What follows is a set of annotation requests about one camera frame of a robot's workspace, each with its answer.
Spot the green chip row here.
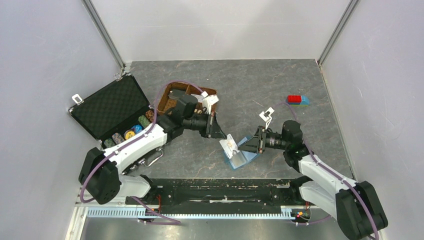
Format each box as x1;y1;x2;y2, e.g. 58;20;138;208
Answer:
103;138;116;149

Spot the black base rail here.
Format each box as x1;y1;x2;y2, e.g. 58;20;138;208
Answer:
140;178;306;215

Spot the blue card holder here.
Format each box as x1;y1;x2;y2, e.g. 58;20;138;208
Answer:
223;150;259;170

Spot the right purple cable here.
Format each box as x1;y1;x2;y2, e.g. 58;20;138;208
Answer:
269;101;380;240

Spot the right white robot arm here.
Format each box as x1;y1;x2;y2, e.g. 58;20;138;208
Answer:
239;120;389;240

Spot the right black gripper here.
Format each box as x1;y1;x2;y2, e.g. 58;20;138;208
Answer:
237;125;290;154

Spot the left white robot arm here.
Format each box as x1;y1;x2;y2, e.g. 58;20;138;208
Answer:
78;91;226;205

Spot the black poker chip case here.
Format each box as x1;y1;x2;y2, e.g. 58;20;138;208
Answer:
69;73;169;179

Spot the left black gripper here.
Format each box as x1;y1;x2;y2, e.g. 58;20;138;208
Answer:
182;110;227;140

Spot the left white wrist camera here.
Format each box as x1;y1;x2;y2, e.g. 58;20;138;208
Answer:
192;93;219;114

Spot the red blue toy brick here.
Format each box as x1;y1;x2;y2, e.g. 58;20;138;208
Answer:
285;95;310;106

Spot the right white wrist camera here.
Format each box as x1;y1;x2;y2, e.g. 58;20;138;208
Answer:
259;107;275;130

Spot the orange black chip row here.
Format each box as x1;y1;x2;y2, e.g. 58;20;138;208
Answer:
145;109;156;123

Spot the brown woven divided basket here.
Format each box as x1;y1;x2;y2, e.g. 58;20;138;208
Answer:
156;81;217;115

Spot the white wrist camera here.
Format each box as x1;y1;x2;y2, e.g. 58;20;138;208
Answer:
259;107;275;130
192;93;219;114

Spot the white credit card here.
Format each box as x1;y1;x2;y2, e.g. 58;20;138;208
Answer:
219;134;240;159

